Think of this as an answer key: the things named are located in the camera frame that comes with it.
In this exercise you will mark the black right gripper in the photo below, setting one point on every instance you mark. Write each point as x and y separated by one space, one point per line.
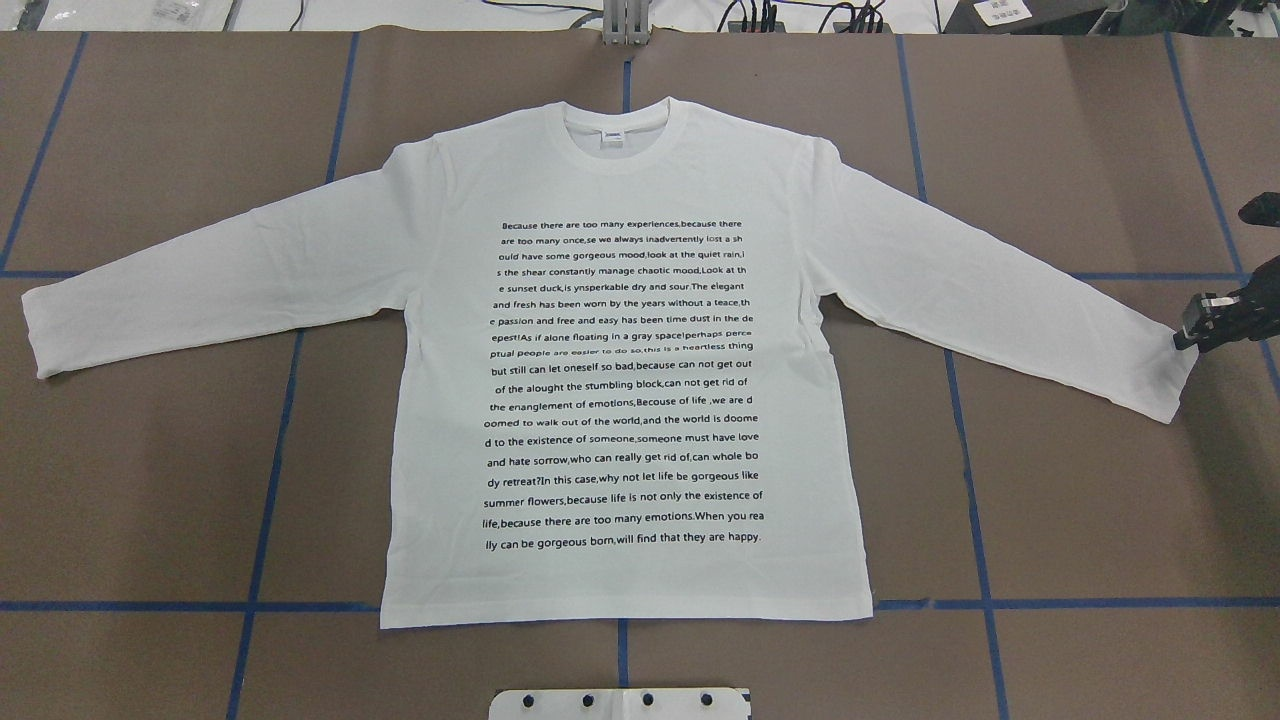
1243 316

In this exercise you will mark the white long-sleeve printed shirt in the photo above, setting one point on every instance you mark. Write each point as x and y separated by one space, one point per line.
617 400

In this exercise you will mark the aluminium frame post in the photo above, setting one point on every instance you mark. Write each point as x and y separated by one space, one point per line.
626 22

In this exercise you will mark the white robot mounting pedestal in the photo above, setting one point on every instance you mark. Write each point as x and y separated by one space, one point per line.
623 703

